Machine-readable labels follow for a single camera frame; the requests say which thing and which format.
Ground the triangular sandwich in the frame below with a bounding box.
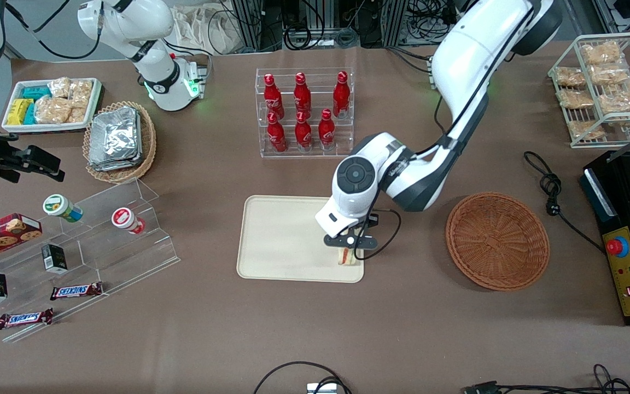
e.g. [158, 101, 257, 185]
[337, 247, 361, 268]

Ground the white rectangular snack tray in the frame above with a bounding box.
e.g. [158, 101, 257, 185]
[1, 77, 103, 134]

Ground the beige plastic serving tray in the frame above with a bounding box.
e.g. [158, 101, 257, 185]
[236, 195, 365, 284]

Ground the oval light wicker basket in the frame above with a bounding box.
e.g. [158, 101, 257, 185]
[82, 101, 158, 184]

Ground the round brown wicker basket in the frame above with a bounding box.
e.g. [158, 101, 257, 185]
[446, 192, 551, 292]

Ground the green lid yogurt cup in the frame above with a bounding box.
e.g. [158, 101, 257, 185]
[42, 194, 84, 223]

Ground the yellow snack pack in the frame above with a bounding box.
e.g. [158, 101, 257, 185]
[7, 98, 34, 126]

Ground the silver foil pack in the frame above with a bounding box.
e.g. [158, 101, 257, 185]
[92, 106, 143, 132]
[88, 116, 142, 172]

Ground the small black carton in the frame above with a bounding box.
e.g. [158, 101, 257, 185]
[41, 243, 69, 275]

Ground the red lid yogurt cup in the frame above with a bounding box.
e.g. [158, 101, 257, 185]
[111, 207, 147, 235]

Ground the clear acrylic step shelf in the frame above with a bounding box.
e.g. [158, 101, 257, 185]
[0, 177, 181, 344]

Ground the clear acrylic bottle rack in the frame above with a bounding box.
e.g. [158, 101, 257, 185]
[255, 67, 355, 160]

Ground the red cola bottle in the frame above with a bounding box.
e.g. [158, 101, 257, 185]
[263, 73, 285, 120]
[318, 108, 336, 151]
[332, 71, 351, 119]
[266, 112, 288, 153]
[293, 72, 312, 119]
[294, 111, 313, 152]

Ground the Snickers chocolate bar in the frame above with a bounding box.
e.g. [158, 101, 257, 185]
[49, 281, 104, 302]
[0, 308, 55, 331]

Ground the white cloth bag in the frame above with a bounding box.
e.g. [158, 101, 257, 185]
[174, 4, 242, 56]

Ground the clear bag of rice crackers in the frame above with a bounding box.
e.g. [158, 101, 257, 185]
[588, 64, 630, 85]
[566, 120, 604, 141]
[558, 89, 595, 109]
[597, 82, 630, 117]
[581, 40, 622, 66]
[555, 66, 587, 89]

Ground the yellow emergency stop control box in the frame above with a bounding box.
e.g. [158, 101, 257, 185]
[602, 227, 630, 318]

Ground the black tabletop appliance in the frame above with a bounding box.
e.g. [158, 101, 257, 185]
[580, 150, 630, 328]

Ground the black looped cable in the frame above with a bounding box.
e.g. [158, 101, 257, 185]
[253, 361, 352, 394]

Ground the black connector with cables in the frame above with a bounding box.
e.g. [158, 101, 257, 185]
[464, 363, 630, 394]

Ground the black power cable with plug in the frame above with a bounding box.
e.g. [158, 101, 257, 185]
[522, 150, 606, 256]

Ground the aluminium frame post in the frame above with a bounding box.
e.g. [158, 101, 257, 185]
[382, 0, 410, 47]
[232, 0, 265, 51]

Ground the white wire rack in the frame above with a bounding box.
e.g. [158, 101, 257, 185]
[547, 32, 630, 150]

